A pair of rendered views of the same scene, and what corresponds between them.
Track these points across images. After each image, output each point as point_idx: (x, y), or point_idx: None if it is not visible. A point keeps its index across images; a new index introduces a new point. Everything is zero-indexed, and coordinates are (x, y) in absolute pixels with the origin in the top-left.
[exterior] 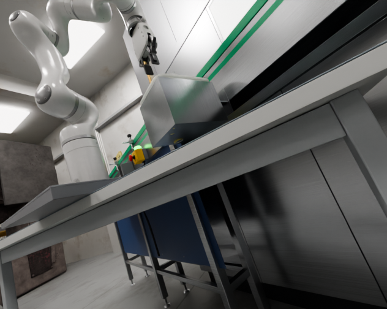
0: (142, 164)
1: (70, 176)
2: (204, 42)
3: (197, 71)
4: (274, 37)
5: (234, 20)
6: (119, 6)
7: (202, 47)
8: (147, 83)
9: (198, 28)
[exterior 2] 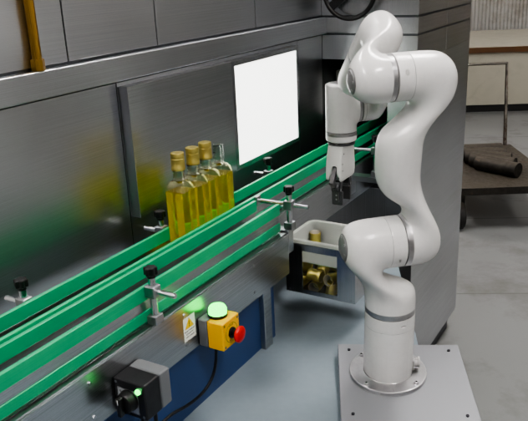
0: (185, 354)
1: (412, 353)
2: (217, 109)
3: (195, 145)
4: (326, 204)
5: (251, 118)
6: (368, 119)
7: (214, 114)
8: None
9: (215, 77)
